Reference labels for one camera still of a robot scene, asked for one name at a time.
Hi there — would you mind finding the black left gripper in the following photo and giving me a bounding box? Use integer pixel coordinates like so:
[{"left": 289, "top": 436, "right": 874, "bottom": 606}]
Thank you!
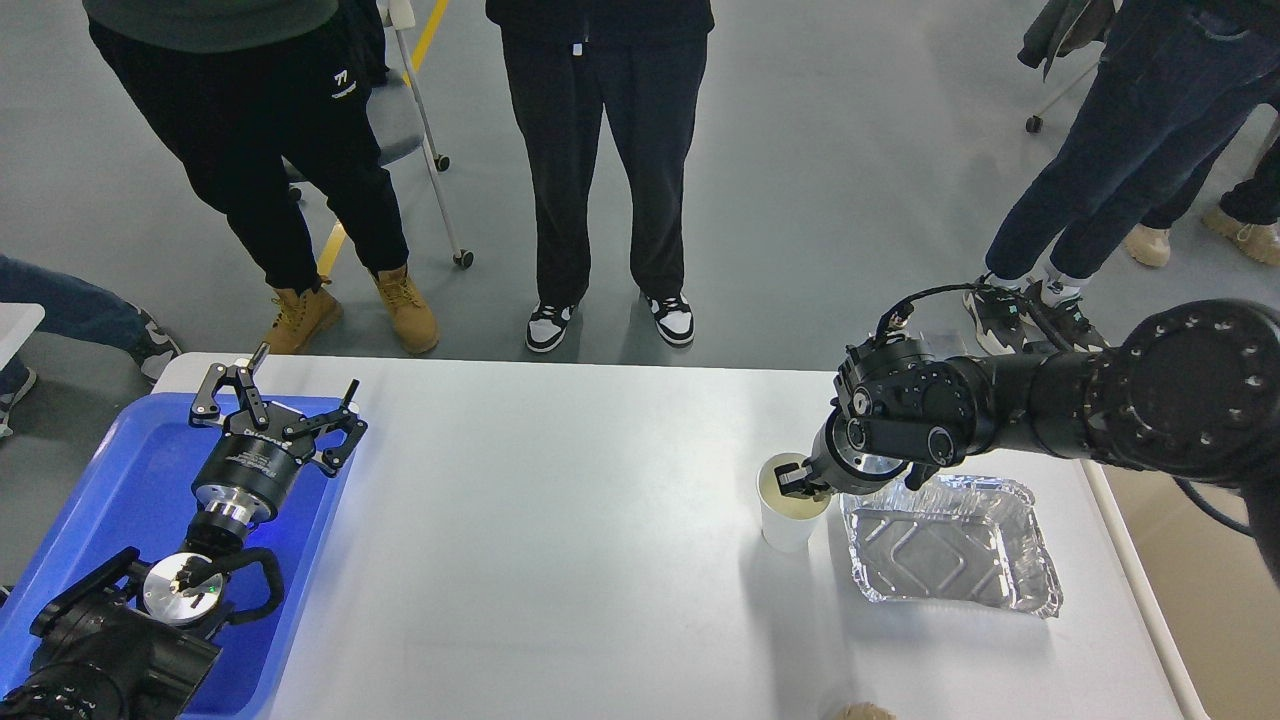
[{"left": 189, "top": 341, "right": 369, "bottom": 525}]

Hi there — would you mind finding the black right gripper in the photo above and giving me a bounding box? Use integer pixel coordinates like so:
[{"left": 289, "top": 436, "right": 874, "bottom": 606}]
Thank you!
[{"left": 773, "top": 410, "right": 911, "bottom": 501}]

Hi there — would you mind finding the white paper cup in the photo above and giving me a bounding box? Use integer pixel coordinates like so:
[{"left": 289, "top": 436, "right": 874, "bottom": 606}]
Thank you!
[{"left": 756, "top": 452, "right": 831, "bottom": 552}]

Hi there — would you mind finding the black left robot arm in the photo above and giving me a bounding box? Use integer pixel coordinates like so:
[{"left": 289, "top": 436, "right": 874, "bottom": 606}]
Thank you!
[{"left": 3, "top": 348, "right": 369, "bottom": 719}]

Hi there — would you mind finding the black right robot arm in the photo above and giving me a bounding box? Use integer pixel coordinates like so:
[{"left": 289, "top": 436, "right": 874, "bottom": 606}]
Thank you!
[{"left": 774, "top": 296, "right": 1279, "bottom": 573}]

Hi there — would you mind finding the aluminium foil tray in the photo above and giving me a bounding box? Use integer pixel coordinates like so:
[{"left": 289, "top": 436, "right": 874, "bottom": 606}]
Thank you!
[{"left": 840, "top": 475, "right": 1062, "bottom": 618}]

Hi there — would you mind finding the right clear floor plate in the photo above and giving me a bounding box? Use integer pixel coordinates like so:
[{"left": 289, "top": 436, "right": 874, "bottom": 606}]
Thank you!
[{"left": 920, "top": 331, "right": 968, "bottom": 357}]

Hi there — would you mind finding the small brown object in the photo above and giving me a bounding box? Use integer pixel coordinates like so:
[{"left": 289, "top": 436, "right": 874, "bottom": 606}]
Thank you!
[{"left": 832, "top": 702, "right": 897, "bottom": 720}]

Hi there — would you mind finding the person in blue jeans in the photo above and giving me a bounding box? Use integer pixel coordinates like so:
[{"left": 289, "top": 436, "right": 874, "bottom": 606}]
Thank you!
[{"left": 1, "top": 255, "right": 180, "bottom": 382}]

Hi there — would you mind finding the white side table corner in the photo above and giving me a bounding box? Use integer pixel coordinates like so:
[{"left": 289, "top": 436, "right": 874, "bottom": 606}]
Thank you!
[{"left": 0, "top": 302, "right": 45, "bottom": 368}]

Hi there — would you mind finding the grey wheeled chair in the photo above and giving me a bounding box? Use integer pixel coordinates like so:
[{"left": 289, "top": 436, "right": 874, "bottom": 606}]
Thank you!
[{"left": 340, "top": 1, "right": 474, "bottom": 269}]

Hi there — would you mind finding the person in tan boots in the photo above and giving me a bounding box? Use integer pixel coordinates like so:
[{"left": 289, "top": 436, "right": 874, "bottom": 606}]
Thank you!
[{"left": 84, "top": 1, "right": 439, "bottom": 354}]

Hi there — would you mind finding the beige plastic bin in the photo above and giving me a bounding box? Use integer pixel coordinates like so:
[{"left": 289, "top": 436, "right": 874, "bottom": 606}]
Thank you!
[{"left": 1085, "top": 462, "right": 1279, "bottom": 719}]

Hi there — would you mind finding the person in black trousers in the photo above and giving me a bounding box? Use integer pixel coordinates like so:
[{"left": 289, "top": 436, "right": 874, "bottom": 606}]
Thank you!
[{"left": 484, "top": 0, "right": 716, "bottom": 354}]

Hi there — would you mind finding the person in beige shoes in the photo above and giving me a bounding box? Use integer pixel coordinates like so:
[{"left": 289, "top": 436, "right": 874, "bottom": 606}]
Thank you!
[{"left": 1123, "top": 140, "right": 1279, "bottom": 268}]

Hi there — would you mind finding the chair with hanging jacket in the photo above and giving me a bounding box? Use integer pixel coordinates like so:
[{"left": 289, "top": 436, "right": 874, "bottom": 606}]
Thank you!
[{"left": 1018, "top": 1, "right": 1123, "bottom": 79}]

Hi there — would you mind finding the person in dark jeans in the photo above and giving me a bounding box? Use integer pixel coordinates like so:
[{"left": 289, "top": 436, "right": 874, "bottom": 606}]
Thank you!
[{"left": 963, "top": 1, "right": 1279, "bottom": 354}]

